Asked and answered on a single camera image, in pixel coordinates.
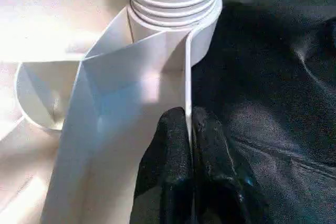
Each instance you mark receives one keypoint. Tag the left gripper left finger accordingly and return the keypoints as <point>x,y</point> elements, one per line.
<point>165,171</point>

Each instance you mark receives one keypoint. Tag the white plastic table top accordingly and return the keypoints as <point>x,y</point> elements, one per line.
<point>68,35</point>

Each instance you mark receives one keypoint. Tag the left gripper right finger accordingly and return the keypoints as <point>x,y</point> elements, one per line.
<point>220,177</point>

